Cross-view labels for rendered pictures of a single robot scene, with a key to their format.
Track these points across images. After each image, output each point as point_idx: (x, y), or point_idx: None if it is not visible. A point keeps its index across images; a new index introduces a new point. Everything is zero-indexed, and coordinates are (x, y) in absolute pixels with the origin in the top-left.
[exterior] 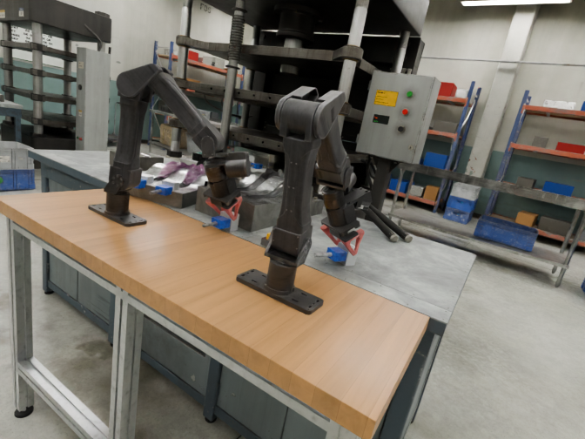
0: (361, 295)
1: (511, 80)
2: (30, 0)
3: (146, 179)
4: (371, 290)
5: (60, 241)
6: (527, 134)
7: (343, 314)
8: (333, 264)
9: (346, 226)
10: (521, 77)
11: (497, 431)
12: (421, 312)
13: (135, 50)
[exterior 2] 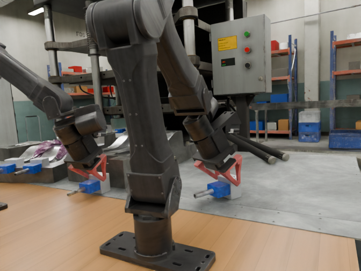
0: (260, 232)
1: (317, 27)
2: None
3: (15, 163)
4: (269, 221)
5: None
6: (342, 63)
7: (245, 265)
8: (218, 201)
9: (221, 155)
10: (323, 23)
11: None
12: (341, 234)
13: None
